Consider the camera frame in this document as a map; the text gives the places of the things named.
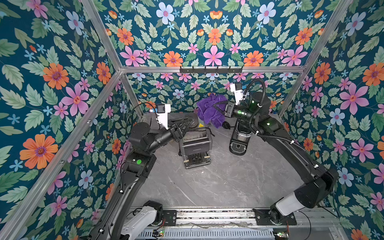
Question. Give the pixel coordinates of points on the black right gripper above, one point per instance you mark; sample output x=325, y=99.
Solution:
x=229, y=111

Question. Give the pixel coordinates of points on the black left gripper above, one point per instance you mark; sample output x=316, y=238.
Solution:
x=173, y=131

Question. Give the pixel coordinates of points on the purple microfiber cloth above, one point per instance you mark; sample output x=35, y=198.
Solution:
x=208, y=113

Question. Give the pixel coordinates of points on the silver espresso coffee machine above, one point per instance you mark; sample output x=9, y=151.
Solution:
x=196, y=145

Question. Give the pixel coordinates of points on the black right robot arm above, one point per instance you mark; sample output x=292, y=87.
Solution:
x=251, y=110

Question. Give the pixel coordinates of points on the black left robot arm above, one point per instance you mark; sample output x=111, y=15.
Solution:
x=132, y=174

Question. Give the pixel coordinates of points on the black capsule coffee machine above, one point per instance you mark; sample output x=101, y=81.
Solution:
x=240, y=138

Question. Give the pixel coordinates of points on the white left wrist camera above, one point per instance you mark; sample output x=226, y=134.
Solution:
x=162, y=115

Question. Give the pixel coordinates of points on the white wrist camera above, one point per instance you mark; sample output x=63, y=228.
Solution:
x=237, y=90
x=162, y=115

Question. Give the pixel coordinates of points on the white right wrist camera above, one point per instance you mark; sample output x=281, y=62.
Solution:
x=237, y=90

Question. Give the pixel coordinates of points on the black hook rail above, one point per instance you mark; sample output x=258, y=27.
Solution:
x=208, y=70

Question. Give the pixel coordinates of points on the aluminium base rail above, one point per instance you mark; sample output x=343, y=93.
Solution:
x=156, y=223

